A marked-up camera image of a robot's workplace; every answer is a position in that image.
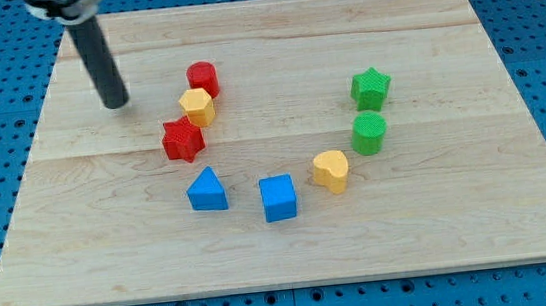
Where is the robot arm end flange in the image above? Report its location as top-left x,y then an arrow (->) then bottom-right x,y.
23,0 -> 102,26

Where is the blue triangle block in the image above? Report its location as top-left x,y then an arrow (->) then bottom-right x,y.
186,166 -> 229,211

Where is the wooden board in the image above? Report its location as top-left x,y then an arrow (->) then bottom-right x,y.
0,0 -> 546,306

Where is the blue cube block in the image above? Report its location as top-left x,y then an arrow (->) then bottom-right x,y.
259,174 -> 298,223

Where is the yellow heart block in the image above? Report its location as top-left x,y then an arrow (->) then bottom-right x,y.
312,150 -> 349,194

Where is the yellow hexagon block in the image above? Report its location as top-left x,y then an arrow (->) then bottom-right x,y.
179,88 -> 216,128

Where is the red star block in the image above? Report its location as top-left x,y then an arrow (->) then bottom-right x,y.
161,116 -> 205,163

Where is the green cylinder block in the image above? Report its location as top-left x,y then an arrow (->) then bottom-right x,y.
351,111 -> 387,156

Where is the red cylinder block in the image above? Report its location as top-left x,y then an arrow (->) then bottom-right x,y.
186,61 -> 220,98

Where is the green star block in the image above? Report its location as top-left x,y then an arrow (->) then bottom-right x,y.
350,67 -> 392,112

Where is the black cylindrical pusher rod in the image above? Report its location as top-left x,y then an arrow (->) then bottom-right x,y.
67,16 -> 129,109

